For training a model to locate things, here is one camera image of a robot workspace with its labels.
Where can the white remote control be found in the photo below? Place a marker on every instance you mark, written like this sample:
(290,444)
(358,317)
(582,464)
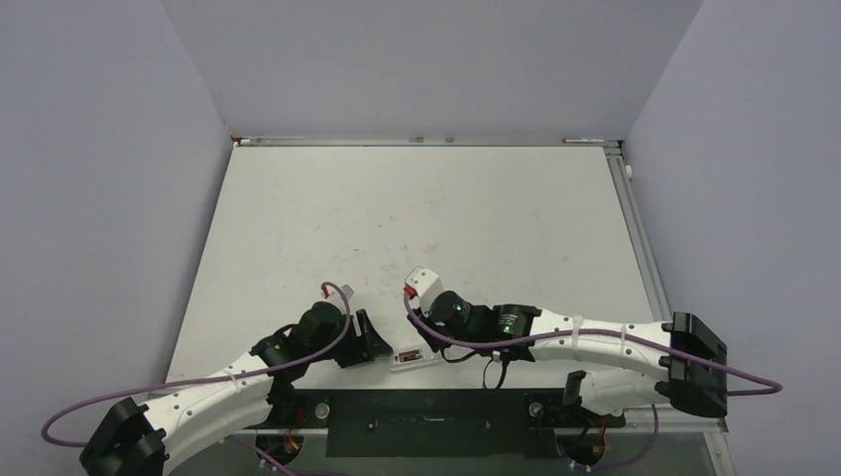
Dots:
(412,358)

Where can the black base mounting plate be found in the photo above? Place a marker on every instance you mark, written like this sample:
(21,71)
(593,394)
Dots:
(534,423)

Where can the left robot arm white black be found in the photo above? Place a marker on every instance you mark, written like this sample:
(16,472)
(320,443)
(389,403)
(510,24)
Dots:
(157,436)

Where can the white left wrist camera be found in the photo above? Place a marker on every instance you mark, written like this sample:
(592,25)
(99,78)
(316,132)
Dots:
(339,296)

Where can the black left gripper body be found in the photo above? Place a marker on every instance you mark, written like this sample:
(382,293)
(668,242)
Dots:
(354,349)

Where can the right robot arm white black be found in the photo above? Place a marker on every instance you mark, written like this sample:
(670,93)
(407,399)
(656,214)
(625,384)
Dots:
(676,362)

